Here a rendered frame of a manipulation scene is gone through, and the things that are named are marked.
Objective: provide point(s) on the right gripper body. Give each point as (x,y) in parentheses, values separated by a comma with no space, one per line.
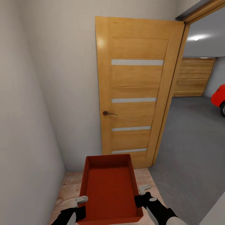
(139,200)

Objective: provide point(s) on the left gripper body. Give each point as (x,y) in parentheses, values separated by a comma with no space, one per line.
(81,213)

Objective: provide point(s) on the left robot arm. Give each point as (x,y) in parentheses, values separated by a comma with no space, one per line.
(70,216)

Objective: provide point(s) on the garage door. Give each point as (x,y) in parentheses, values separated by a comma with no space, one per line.
(193,76)

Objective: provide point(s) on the storage box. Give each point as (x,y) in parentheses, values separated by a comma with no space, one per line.
(110,184)

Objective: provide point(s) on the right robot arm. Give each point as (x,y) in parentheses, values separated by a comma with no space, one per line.
(159,214)

